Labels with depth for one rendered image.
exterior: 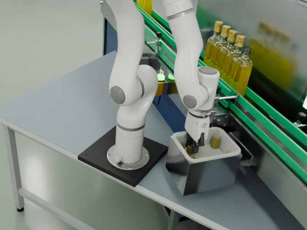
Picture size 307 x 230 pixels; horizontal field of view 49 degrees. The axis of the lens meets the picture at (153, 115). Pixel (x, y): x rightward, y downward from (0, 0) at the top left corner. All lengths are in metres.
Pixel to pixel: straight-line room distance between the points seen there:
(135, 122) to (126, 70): 0.23
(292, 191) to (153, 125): 0.84
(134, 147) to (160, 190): 0.21
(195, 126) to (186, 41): 0.31
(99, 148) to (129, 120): 0.28
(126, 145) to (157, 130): 0.38
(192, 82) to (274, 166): 0.43
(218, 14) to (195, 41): 0.78
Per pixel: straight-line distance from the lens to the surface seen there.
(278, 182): 1.27
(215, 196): 1.47
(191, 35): 1.11
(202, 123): 1.20
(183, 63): 1.08
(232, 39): 1.49
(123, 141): 1.42
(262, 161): 1.32
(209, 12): 1.95
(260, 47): 1.55
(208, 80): 1.12
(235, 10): 1.75
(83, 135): 1.70
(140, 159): 1.51
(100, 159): 1.52
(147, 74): 1.32
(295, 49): 1.40
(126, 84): 1.23
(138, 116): 1.36
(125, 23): 1.21
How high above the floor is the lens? 1.76
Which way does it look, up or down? 32 degrees down
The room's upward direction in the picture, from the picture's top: 7 degrees clockwise
